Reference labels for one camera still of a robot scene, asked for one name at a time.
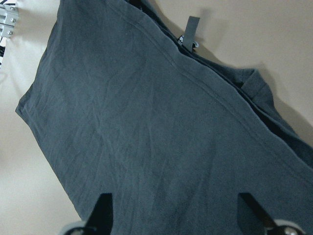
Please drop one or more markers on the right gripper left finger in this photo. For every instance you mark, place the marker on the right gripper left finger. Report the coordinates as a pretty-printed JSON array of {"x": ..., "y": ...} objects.
[{"x": 100, "y": 221}]

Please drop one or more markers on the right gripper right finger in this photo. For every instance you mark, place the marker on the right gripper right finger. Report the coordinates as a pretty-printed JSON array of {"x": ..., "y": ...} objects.
[{"x": 252, "y": 218}]

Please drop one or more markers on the black printed t-shirt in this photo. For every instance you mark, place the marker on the black printed t-shirt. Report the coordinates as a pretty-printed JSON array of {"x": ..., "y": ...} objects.
[{"x": 119, "y": 106}]

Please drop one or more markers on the aluminium frame post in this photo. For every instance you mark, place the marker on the aluminium frame post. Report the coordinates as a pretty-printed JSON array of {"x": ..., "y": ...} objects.
[{"x": 9, "y": 15}]

